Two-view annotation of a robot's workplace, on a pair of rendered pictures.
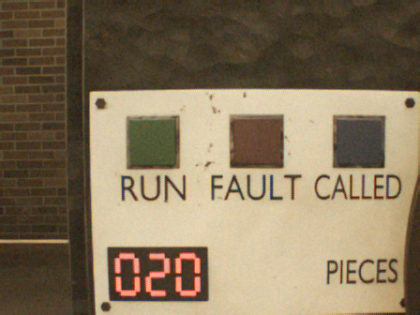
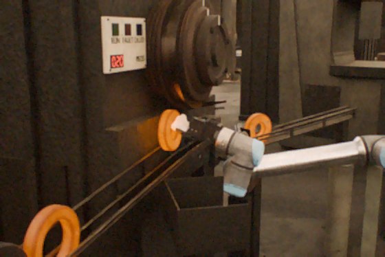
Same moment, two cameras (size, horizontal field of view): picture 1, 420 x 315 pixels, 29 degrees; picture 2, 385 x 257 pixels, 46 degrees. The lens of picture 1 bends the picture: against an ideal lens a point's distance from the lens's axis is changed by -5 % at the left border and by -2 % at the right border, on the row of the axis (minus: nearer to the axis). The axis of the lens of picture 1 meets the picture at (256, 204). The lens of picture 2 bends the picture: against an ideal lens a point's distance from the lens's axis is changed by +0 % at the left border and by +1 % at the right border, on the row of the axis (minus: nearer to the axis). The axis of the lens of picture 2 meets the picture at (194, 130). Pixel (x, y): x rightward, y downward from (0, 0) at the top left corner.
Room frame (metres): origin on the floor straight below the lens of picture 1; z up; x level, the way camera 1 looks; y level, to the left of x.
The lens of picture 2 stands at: (-0.24, 1.35, 1.20)
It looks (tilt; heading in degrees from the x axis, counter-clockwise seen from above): 12 degrees down; 295
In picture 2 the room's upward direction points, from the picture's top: straight up
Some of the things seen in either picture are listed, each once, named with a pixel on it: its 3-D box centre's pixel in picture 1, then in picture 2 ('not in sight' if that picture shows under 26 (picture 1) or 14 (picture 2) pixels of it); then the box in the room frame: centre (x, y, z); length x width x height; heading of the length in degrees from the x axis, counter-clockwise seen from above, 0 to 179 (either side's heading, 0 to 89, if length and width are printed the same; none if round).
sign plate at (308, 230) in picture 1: (256, 203); (126, 44); (0.66, 0.00, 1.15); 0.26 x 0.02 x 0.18; 93
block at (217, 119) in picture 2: not in sight; (207, 140); (0.60, -0.58, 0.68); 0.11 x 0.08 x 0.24; 3
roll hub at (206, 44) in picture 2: not in sight; (214, 51); (0.47, -0.35, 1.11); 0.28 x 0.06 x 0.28; 93
